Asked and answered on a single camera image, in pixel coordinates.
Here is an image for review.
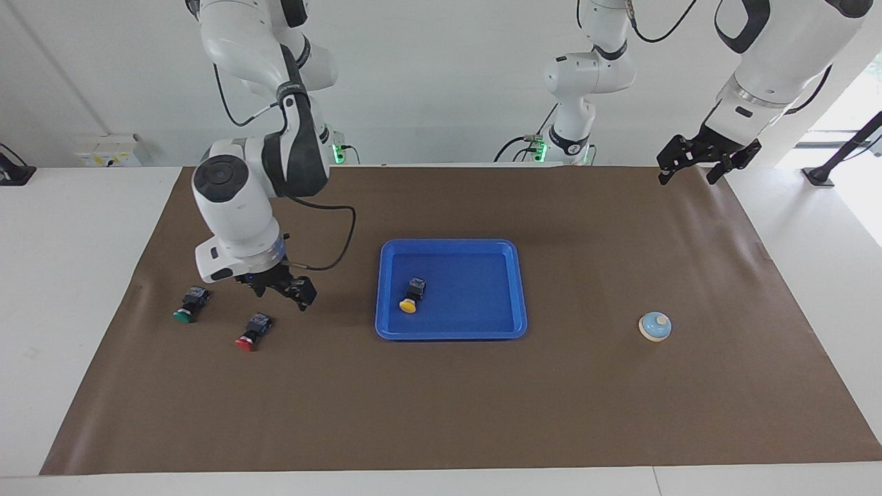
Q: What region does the red push button switch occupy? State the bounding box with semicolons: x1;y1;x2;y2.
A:
235;312;274;352

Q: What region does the black clamp mount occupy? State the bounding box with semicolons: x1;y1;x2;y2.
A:
0;143;37;187

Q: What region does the blue plastic tray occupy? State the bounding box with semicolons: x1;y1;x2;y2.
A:
375;238;529;341

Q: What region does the green push button switch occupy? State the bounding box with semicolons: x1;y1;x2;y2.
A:
172;285;212;324

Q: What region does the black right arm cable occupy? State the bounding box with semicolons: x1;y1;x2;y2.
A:
212;63;358;272

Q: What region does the black left base cable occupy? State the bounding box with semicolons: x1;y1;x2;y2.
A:
494;103;560;165

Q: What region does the brown table mat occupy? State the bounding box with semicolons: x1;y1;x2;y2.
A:
39;164;882;476

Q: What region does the black stand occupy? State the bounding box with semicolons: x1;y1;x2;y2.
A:
802;110;882;188

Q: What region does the white wall outlet box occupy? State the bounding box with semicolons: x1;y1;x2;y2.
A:
74;134;143;168

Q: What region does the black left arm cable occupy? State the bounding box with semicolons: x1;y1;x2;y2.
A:
628;0;834;116

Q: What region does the yellow push button switch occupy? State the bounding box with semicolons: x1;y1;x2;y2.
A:
398;276;429;316

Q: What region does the light blue desk bell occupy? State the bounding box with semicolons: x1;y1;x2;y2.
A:
638;311;673;342

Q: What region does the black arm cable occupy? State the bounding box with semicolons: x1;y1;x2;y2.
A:
628;0;834;116
212;63;358;272

